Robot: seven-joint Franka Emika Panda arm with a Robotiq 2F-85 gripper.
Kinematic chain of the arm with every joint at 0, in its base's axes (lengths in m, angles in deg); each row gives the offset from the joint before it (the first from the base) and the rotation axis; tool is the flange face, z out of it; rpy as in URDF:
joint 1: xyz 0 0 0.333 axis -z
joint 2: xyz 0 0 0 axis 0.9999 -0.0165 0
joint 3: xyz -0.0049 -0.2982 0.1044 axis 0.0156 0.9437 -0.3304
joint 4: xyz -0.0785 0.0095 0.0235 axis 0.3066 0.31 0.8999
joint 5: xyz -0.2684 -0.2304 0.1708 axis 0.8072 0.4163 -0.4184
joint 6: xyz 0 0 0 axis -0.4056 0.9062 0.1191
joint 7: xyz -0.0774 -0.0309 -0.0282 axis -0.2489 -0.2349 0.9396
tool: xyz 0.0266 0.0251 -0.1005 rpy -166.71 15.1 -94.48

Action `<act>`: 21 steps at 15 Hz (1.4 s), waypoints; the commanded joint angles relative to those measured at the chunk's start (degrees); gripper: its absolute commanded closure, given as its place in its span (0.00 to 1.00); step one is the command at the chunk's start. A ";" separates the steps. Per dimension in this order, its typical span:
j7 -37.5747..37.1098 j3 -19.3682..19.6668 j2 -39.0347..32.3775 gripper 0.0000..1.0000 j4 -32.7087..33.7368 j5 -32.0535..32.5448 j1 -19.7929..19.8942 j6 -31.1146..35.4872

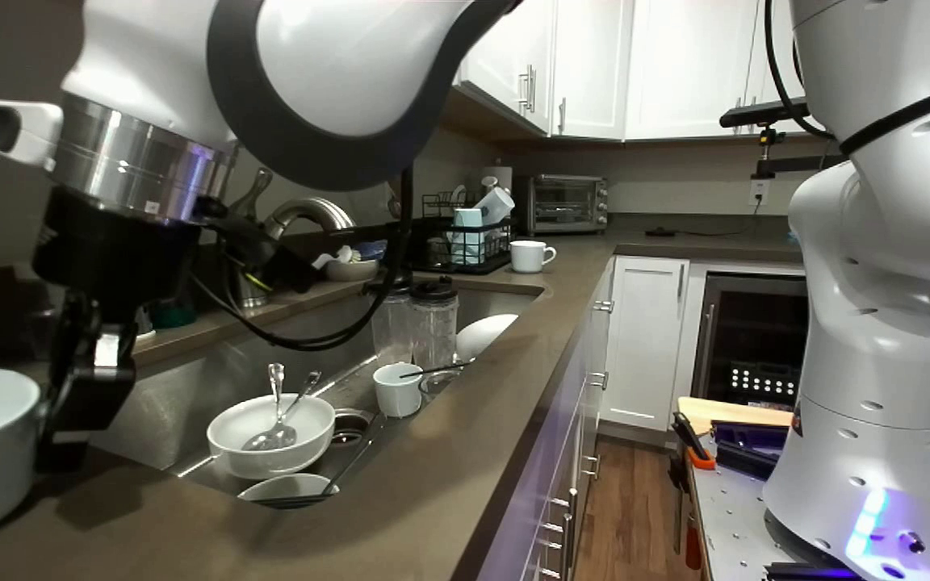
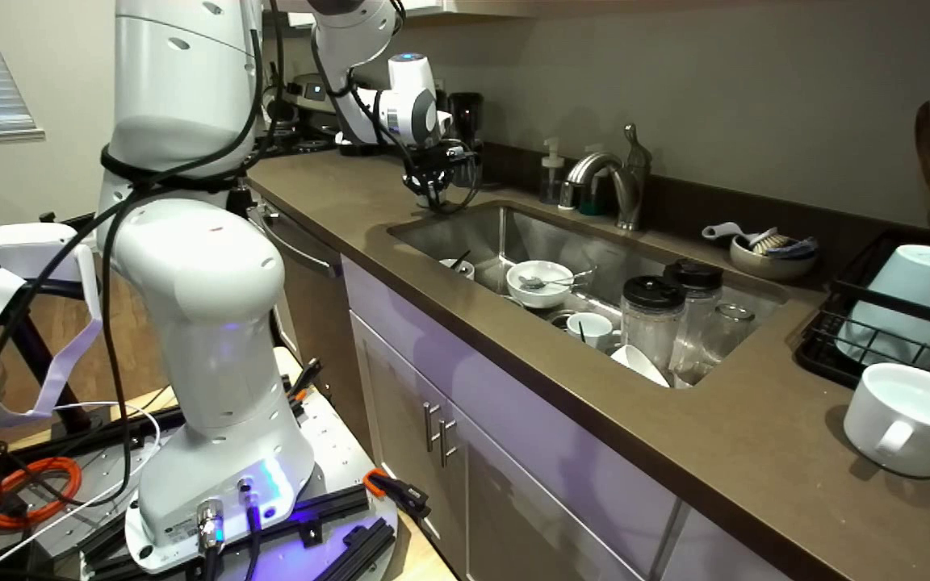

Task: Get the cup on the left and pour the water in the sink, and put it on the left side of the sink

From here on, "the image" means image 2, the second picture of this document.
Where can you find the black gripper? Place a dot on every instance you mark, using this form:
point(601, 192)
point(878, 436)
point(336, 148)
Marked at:
point(446, 163)

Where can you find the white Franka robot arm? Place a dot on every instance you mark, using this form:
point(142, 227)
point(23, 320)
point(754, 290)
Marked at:
point(209, 323)

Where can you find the stainless steel sink basin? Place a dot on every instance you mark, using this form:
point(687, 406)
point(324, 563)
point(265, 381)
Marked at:
point(551, 238)

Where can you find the light blue cup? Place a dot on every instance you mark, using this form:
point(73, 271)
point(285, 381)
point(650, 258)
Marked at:
point(918, 291)

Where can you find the small white dish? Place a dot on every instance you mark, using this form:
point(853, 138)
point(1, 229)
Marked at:
point(457, 269)

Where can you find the green soap dispenser white pump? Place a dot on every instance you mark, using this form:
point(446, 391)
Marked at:
point(552, 183)

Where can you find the metal spoon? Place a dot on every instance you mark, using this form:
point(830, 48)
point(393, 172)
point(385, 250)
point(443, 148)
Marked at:
point(534, 282)

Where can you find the white bowl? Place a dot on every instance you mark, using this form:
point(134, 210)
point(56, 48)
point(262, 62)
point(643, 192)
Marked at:
point(538, 296)

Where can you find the brown dishwasher front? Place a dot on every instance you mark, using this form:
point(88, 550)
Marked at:
point(321, 323)

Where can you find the brushed steel kitchen faucet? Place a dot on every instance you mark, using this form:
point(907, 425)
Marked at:
point(633, 172)

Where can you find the white mug with chopstick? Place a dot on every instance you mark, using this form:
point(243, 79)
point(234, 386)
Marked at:
point(593, 335)

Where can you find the glossy grey base cabinet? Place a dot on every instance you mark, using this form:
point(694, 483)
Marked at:
point(508, 431)

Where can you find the large white plate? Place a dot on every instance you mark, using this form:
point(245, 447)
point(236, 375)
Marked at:
point(638, 370)

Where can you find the speckled robot mounting table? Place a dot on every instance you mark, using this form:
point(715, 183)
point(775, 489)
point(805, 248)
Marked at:
point(330, 447)

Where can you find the white dish brush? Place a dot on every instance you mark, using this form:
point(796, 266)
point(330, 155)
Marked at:
point(717, 229)

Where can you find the small bowl holding scrubbers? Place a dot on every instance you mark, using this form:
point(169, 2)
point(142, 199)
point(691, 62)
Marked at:
point(773, 262)

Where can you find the black aluminium rail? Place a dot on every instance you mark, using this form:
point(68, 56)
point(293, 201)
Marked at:
point(356, 550)

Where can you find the black stand frame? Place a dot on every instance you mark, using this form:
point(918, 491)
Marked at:
point(23, 335)

